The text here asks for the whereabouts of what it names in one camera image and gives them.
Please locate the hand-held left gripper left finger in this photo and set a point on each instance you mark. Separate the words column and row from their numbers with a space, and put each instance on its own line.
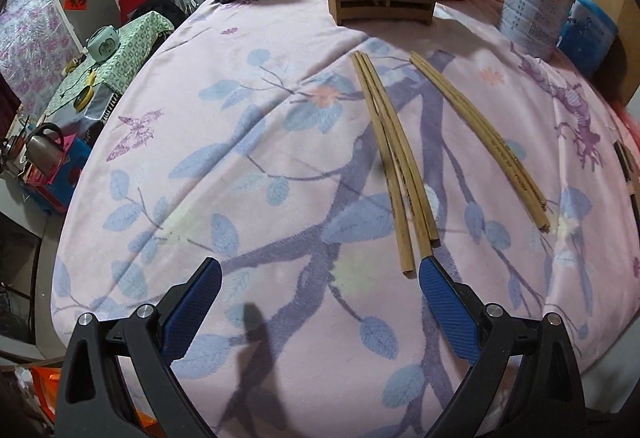
column 192, row 305

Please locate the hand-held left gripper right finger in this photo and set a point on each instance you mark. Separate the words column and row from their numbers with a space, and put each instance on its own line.
column 445, row 305

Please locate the wooden chopstick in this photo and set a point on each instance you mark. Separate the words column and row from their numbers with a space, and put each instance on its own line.
column 394, row 208
column 491, row 141
column 425, row 203
column 414, row 213
column 499, row 137

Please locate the pink floral blanket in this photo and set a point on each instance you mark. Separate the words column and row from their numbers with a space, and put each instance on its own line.
column 225, row 198

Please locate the orange packet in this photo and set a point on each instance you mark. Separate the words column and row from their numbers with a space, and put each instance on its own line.
column 47, row 393

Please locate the steel kettle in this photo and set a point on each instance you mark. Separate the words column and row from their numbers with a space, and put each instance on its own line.
column 45, row 151

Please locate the green floral tablecloth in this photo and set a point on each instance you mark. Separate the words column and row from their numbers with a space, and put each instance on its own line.
column 135, row 43

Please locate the green rice cooker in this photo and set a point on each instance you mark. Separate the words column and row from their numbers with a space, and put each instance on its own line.
column 102, row 46

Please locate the maroon cloth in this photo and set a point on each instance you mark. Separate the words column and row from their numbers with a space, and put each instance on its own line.
column 7, row 98

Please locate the black jacket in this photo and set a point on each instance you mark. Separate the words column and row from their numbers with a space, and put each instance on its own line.
column 160, row 13

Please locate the gold-lidded milk powder tin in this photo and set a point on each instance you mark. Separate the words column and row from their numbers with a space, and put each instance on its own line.
column 535, row 13

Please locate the blue-lidded canister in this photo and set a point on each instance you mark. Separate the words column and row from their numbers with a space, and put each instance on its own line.
column 590, row 33

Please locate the pink floral curtain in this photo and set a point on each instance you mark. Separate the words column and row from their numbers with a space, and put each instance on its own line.
column 32, row 38

